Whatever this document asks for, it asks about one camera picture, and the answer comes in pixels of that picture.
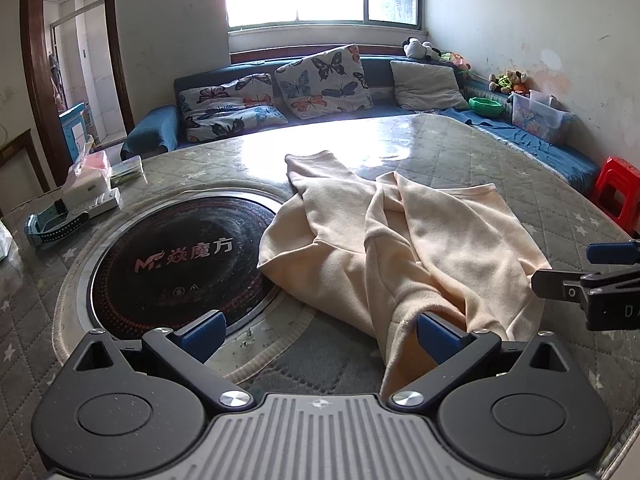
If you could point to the pink tissue pack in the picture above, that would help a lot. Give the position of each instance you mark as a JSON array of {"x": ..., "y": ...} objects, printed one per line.
[{"x": 89, "y": 166}]

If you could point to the butterfly pillow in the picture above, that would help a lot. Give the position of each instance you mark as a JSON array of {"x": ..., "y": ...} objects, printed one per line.
[
  {"x": 223, "y": 111},
  {"x": 328, "y": 83}
]

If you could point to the blue black smart watch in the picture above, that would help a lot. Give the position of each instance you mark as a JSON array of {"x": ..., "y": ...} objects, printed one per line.
[{"x": 53, "y": 224}]

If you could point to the blue sofa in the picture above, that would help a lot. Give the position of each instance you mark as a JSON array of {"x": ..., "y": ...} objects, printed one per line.
[{"x": 161, "y": 131}]

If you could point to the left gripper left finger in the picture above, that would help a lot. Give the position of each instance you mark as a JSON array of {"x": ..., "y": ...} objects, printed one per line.
[{"x": 181, "y": 355}]

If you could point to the cream sweater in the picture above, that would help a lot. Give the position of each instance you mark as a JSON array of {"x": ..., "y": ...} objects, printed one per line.
[{"x": 378, "y": 253}]

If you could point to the grey cushion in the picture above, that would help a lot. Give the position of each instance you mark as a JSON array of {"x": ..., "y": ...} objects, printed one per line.
[{"x": 426, "y": 87}]

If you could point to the green bowl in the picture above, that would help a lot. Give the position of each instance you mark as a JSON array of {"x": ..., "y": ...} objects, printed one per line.
[{"x": 485, "y": 107}]

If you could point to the left butterfly pillow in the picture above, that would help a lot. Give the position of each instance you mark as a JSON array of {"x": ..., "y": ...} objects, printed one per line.
[{"x": 223, "y": 111}]

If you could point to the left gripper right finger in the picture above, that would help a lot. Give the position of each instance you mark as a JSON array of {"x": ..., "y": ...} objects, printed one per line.
[{"x": 458, "y": 356}]

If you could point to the panda plush toy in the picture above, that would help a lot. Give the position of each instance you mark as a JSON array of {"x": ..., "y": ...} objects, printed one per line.
[{"x": 420, "y": 50}]

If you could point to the clear plastic storage box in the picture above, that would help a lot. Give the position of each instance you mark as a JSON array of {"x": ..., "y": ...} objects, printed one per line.
[{"x": 540, "y": 119}]

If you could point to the right butterfly pillow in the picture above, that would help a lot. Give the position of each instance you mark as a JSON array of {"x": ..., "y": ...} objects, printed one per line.
[{"x": 328, "y": 83}]

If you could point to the green booklet stack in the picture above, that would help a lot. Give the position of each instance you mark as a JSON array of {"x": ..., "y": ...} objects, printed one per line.
[{"x": 129, "y": 169}]

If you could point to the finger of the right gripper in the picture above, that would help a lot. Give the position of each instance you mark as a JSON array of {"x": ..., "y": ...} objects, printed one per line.
[
  {"x": 564, "y": 285},
  {"x": 614, "y": 253}
]

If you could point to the red plastic stool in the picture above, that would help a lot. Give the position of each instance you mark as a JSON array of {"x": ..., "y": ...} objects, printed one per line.
[{"x": 616, "y": 192}]

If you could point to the colourful plush toys pile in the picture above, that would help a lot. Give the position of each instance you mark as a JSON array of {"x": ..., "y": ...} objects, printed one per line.
[{"x": 512, "y": 81}]

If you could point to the white box on table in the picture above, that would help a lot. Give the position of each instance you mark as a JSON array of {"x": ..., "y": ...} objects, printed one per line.
[{"x": 90, "y": 192}]

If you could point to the blue white cabinet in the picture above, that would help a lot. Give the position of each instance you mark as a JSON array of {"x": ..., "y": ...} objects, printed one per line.
[{"x": 74, "y": 124}]

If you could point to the black round induction cooktop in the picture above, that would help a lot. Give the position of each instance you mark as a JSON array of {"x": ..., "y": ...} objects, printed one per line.
[{"x": 180, "y": 260}]

